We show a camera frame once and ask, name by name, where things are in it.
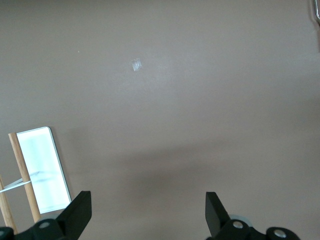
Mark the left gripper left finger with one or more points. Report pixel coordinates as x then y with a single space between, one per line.
75 215

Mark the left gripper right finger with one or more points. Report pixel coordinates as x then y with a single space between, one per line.
216 215

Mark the white rectangular tray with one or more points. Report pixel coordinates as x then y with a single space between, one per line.
42 162

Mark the white band on chopsticks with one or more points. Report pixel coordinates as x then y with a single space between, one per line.
15 187

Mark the brown wooden chopstick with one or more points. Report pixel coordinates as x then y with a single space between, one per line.
20 160
7 212

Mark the small clear tape patch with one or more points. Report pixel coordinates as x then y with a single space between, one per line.
136 65

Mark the wooden cutting board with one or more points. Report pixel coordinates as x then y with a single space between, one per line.
319 40

